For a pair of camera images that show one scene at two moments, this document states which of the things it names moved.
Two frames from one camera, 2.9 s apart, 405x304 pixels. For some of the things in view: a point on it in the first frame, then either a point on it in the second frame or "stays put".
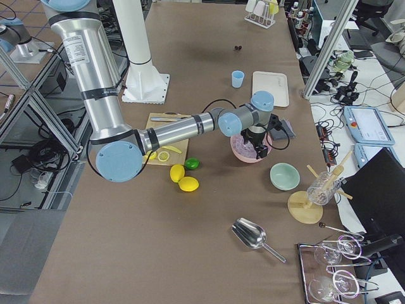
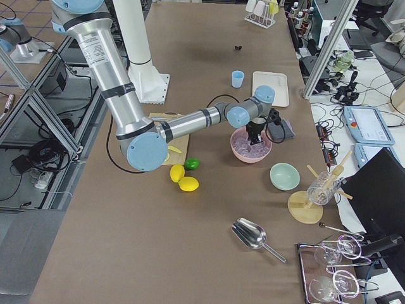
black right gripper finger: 245,138 -> 253,139
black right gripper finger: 261,151 -> 258,139
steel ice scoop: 254,235 stays put
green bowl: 285,176 stays put
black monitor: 375,192 stays put
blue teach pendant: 367,125 stays put
